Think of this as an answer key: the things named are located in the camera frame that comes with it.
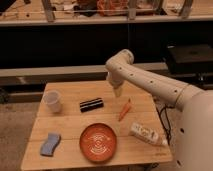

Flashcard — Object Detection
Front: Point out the black striped eraser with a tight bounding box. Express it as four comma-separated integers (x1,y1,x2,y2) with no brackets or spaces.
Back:
79,98,104,112

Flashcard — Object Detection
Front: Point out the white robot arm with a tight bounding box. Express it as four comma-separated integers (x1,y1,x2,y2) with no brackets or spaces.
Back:
105,49,213,171

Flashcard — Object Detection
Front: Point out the orange toy carrot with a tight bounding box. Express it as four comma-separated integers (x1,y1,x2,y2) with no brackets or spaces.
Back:
118,99,131,122

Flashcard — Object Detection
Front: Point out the white tube with label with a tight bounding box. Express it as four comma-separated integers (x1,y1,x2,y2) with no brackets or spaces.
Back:
130,122,167,146

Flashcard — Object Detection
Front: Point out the orange patterned plate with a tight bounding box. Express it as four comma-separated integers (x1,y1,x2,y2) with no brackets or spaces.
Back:
79,123,117,163

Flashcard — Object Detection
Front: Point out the translucent plastic cup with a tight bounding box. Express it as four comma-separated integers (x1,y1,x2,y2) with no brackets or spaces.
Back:
43,90,62,113

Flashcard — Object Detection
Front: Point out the black box on shelf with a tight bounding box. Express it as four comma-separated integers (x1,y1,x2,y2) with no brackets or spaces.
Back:
165,44,213,74

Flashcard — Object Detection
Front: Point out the blue wavy sponge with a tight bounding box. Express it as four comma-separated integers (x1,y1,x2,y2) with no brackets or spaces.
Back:
40,133,61,157

